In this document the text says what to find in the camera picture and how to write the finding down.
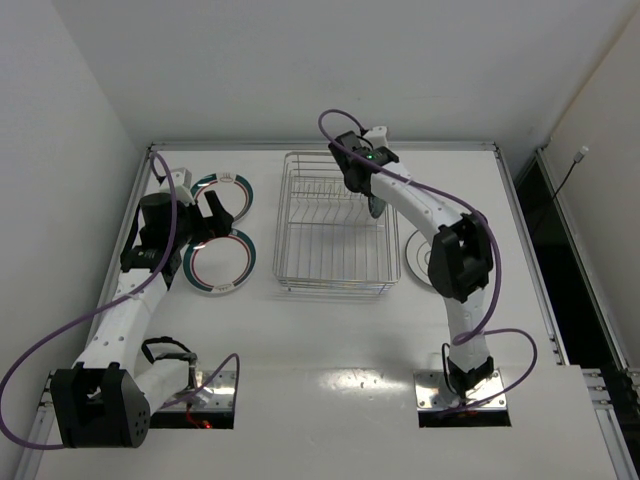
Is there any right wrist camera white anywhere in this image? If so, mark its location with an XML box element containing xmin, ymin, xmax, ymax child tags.
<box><xmin>361</xmin><ymin>126</ymin><xmax>389</xmax><ymax>150</ymax></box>

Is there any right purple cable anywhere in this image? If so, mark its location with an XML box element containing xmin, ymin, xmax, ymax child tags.
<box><xmin>317</xmin><ymin>109</ymin><xmax>539</xmax><ymax>416</ymax></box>

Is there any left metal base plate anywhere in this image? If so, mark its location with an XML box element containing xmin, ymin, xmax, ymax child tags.
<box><xmin>191</xmin><ymin>370</ymin><xmax>238</xmax><ymax>414</ymax></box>

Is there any far green red rimmed plate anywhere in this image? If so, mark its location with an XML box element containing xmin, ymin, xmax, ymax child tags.
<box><xmin>191</xmin><ymin>172</ymin><xmax>254</xmax><ymax>223</ymax></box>

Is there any small blue patterned plate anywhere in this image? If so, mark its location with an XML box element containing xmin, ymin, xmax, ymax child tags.
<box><xmin>368</xmin><ymin>196</ymin><xmax>387</xmax><ymax>219</ymax></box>

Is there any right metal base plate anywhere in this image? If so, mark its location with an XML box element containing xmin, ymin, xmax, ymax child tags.
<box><xmin>414</xmin><ymin>370</ymin><xmax>507</xmax><ymax>413</ymax></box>

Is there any green red rimmed plate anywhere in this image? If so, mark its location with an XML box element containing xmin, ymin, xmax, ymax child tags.
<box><xmin>191</xmin><ymin>172</ymin><xmax>254</xmax><ymax>223</ymax></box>
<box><xmin>182</xmin><ymin>229</ymin><xmax>257</xmax><ymax>296</ymax></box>

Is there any metal wire dish rack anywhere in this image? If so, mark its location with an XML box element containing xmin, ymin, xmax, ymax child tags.
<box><xmin>273</xmin><ymin>151</ymin><xmax>401</xmax><ymax>296</ymax></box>

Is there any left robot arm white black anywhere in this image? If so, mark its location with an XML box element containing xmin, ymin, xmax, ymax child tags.
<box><xmin>50</xmin><ymin>187</ymin><xmax>234</xmax><ymax>448</ymax></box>

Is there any near green red rimmed plate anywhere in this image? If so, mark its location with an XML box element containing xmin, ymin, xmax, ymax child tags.
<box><xmin>182</xmin><ymin>229</ymin><xmax>257</xmax><ymax>296</ymax></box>

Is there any metal base plate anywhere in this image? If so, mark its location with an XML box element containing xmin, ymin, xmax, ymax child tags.
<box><xmin>191</xmin><ymin>370</ymin><xmax>238</xmax><ymax>414</ymax></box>
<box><xmin>414</xmin><ymin>370</ymin><xmax>507</xmax><ymax>413</ymax></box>

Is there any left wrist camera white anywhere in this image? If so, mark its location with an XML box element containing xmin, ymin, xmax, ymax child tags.
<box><xmin>171</xmin><ymin>167</ymin><xmax>192</xmax><ymax>196</ymax></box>

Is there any white plate with grey rim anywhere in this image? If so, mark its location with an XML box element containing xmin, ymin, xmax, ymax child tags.
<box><xmin>404</xmin><ymin>230</ymin><xmax>432</xmax><ymax>288</ymax></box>

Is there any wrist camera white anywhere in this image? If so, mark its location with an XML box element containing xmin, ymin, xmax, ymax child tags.
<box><xmin>361</xmin><ymin>126</ymin><xmax>389</xmax><ymax>150</ymax></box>
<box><xmin>171</xmin><ymin>167</ymin><xmax>192</xmax><ymax>196</ymax></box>

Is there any black base cable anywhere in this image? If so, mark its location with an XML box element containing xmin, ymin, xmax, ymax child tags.
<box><xmin>440</xmin><ymin>341</ymin><xmax>460</xmax><ymax>391</ymax></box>
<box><xmin>141</xmin><ymin>336</ymin><xmax>199</xmax><ymax>389</ymax></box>

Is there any right black base cable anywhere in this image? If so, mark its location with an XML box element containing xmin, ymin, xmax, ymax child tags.
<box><xmin>440</xmin><ymin>341</ymin><xmax>460</xmax><ymax>391</ymax></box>

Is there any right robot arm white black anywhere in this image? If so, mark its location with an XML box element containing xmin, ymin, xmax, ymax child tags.
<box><xmin>328</xmin><ymin>131</ymin><xmax>494</xmax><ymax>398</ymax></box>

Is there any left black base cable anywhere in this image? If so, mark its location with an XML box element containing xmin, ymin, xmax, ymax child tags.
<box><xmin>141</xmin><ymin>336</ymin><xmax>199</xmax><ymax>389</ymax></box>

